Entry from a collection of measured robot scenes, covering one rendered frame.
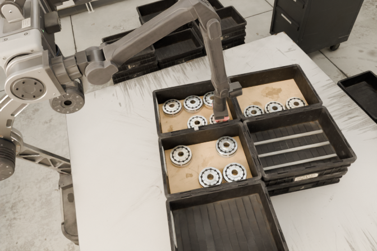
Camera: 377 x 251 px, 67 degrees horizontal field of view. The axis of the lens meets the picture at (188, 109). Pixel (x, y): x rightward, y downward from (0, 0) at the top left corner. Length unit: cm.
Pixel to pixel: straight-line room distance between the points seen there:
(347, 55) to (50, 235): 305
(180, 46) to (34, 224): 183
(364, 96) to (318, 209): 130
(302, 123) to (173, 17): 90
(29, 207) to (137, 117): 122
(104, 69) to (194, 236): 73
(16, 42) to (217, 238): 98
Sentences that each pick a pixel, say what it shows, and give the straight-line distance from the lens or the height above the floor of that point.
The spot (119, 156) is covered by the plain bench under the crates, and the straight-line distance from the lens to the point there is 160.
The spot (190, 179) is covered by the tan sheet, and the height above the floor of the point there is 83.
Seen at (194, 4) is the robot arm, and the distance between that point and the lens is 86.
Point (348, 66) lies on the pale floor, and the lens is 320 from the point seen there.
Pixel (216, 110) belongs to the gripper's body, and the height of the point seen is 97.
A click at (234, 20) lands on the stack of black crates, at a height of 49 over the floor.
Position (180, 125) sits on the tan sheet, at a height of 83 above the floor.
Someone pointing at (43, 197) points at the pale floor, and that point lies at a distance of 255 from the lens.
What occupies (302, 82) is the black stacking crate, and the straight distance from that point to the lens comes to 162.
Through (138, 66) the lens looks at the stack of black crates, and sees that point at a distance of 237.
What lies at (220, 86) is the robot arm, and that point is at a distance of 119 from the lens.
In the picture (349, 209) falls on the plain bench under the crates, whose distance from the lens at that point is 151.
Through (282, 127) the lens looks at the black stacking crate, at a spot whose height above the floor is 83.
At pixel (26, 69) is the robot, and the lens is 92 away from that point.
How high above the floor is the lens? 202
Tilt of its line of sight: 51 degrees down
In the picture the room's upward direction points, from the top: 8 degrees counter-clockwise
